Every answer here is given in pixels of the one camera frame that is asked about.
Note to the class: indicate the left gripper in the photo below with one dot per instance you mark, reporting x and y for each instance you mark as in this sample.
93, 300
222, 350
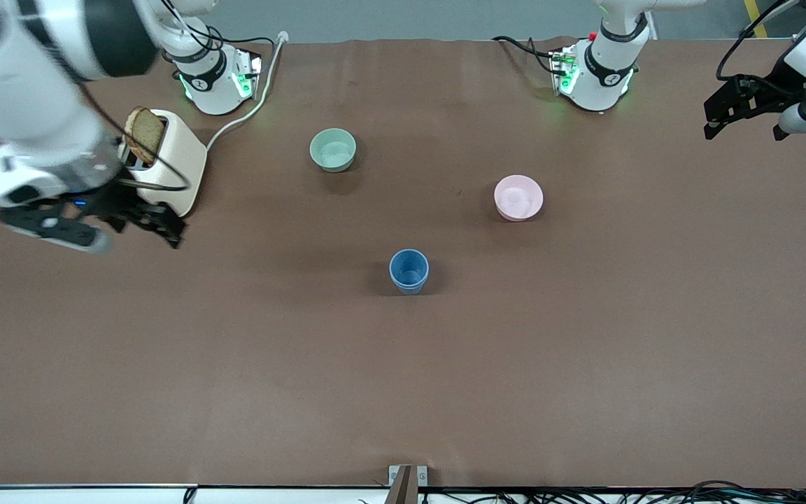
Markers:
769, 94

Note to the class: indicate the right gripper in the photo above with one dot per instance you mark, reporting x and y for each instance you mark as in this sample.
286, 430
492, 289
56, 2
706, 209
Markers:
115, 201

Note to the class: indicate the blue plastic cup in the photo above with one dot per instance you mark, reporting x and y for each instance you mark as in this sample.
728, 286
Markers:
408, 267
408, 290

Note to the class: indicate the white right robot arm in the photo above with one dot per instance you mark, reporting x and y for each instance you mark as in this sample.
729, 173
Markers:
32, 98

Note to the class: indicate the cream white toaster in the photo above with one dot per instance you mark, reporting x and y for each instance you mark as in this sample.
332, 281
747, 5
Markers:
182, 164

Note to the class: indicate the brown bread slice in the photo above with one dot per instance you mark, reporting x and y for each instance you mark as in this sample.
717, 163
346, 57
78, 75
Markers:
144, 134

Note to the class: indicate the green bowl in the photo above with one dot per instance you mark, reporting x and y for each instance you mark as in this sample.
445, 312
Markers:
333, 150

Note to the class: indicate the pink bowl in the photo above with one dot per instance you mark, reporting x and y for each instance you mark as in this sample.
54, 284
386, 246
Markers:
518, 198

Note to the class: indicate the brown table cover mat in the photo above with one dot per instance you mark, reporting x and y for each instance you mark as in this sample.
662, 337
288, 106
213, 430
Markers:
403, 385

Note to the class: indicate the white table edge rail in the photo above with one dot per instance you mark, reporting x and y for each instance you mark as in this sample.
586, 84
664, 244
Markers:
60, 495

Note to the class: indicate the grey metal camera mount bracket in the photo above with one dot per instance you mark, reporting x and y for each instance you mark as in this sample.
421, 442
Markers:
406, 477

